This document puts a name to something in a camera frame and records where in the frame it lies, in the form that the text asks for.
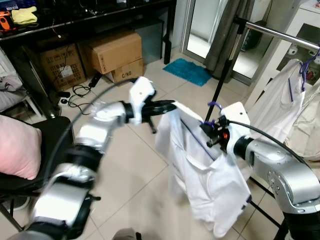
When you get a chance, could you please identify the black desk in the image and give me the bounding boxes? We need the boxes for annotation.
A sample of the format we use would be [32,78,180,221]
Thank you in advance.
[0,0,177,119]

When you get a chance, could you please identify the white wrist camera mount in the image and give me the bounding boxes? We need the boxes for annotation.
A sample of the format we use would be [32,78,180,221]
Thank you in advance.
[220,102,251,151]
[128,76,157,126]

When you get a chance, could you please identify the teal floor mat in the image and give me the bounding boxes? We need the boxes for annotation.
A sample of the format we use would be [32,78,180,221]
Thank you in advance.
[162,58,213,87]

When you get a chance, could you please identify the glass door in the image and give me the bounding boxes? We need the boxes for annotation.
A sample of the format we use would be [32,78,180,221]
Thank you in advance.
[181,0,261,83]

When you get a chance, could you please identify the black power adapter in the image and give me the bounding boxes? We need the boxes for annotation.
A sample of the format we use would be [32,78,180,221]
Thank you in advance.
[88,73,103,89]

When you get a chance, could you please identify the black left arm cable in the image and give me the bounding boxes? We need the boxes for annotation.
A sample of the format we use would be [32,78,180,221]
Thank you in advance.
[42,80,136,188]

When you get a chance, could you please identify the grey white clothes pile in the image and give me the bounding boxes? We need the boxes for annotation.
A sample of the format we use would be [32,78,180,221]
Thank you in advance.
[0,50,28,113]

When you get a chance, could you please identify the grey curtain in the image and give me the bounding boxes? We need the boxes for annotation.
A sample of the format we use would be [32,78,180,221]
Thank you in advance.
[205,0,256,76]

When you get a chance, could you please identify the purple clothes hanger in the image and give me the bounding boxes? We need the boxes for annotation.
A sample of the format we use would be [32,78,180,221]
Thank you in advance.
[180,101,224,162]
[287,47,320,99]

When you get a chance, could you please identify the large cardboard box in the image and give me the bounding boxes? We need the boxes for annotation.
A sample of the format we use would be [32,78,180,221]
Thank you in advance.
[80,31,144,75]

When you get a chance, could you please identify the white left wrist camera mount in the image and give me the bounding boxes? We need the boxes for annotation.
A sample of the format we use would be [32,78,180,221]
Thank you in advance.
[128,76,157,126]

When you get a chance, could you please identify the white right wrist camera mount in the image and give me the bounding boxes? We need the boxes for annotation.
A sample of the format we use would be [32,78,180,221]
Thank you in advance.
[220,102,251,151]

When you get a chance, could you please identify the pink pillow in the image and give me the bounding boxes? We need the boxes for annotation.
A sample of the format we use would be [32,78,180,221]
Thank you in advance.
[0,115,43,181]

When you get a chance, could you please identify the orange tool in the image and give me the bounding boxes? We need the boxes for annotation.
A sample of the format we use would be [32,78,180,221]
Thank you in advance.
[0,11,17,33]

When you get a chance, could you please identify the black chair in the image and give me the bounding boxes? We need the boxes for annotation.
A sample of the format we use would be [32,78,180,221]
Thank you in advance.
[0,116,76,233]

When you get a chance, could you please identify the yellow cloth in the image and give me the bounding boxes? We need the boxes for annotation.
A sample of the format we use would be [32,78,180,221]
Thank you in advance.
[11,6,39,26]

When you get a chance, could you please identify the white shirt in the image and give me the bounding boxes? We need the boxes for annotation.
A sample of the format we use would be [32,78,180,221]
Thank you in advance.
[154,102,252,238]
[248,59,307,146]

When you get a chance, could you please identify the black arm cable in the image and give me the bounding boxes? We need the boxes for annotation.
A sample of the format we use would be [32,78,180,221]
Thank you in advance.
[226,120,320,171]
[42,80,136,188]

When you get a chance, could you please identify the cardboard box with white label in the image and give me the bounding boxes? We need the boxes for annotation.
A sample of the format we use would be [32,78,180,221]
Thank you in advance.
[36,44,87,92]

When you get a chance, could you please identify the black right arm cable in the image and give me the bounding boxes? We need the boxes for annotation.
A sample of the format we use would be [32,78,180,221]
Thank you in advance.
[226,120,320,171]

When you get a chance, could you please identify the grey robot foot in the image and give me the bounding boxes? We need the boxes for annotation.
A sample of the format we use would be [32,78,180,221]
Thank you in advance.
[112,227,143,240]

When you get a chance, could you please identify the small printed cardboard box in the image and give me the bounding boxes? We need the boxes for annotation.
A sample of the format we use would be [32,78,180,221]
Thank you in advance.
[106,58,146,84]

